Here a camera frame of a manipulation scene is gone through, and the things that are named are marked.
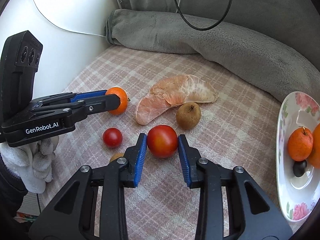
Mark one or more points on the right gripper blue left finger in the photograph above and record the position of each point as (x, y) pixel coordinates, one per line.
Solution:
(91, 204)

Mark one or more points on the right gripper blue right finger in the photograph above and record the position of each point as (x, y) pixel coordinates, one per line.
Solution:
(232, 205)

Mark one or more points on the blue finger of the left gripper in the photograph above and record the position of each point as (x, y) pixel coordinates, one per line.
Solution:
(70, 97)
(74, 111)

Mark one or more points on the small red cherry tomato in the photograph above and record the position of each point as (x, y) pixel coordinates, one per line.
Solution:
(112, 137)

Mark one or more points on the dark plum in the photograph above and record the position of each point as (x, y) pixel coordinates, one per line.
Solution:
(299, 168)

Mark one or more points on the larger red tomato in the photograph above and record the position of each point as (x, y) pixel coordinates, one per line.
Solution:
(162, 141)

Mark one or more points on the large orange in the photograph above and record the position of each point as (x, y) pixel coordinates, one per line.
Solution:
(314, 157)

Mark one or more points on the brown longan with stem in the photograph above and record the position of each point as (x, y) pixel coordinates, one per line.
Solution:
(188, 115)

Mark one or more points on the white gloved left hand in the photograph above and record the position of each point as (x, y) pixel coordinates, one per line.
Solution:
(32, 163)

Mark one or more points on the floral white ceramic plate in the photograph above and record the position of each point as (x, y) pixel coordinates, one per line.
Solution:
(297, 196)

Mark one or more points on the white cabinet side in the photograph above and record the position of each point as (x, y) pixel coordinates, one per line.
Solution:
(72, 33)

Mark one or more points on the peeled pomelo segment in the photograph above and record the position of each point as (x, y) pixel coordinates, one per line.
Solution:
(173, 92)

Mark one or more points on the lower rolled grey blanket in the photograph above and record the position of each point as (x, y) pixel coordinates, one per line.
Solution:
(256, 58)

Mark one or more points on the upper grey folded blanket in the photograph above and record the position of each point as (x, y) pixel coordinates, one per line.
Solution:
(292, 22)

